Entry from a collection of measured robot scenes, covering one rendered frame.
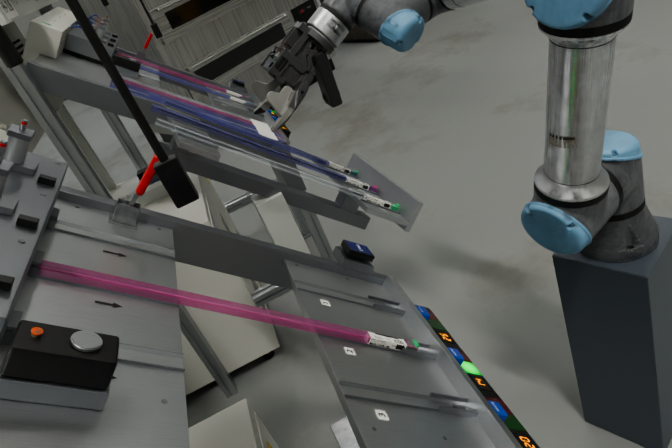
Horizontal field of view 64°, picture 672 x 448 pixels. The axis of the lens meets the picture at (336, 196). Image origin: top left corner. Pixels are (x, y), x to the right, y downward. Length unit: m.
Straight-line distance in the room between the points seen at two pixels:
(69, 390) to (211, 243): 0.41
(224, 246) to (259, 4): 3.58
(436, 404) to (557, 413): 0.93
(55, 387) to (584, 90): 0.71
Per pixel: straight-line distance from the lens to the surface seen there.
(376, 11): 1.04
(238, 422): 1.02
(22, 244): 0.56
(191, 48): 4.01
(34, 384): 0.49
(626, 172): 1.07
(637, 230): 1.15
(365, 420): 0.62
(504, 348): 1.77
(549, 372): 1.70
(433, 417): 0.69
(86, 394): 0.49
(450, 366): 0.79
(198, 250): 0.84
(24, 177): 0.70
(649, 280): 1.15
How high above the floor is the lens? 1.32
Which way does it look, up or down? 28 degrees down
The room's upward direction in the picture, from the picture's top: 23 degrees counter-clockwise
